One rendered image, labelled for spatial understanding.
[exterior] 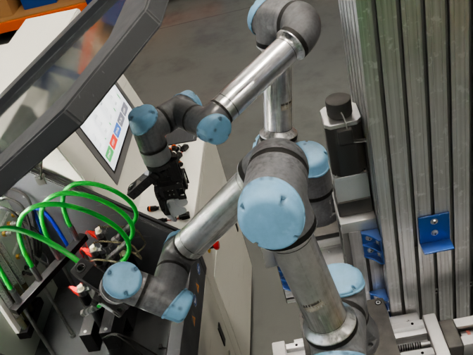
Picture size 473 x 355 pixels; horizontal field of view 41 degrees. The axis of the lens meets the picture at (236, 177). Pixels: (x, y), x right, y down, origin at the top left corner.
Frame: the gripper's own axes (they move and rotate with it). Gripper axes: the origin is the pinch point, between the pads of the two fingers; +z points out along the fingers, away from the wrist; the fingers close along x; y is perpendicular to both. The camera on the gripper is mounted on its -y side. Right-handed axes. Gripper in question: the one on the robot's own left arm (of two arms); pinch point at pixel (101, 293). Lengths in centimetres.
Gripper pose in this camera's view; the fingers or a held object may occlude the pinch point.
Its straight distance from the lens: 167.4
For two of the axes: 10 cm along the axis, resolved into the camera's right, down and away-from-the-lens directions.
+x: 5.3, -7.5, 4.0
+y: 8.0, 6.0, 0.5
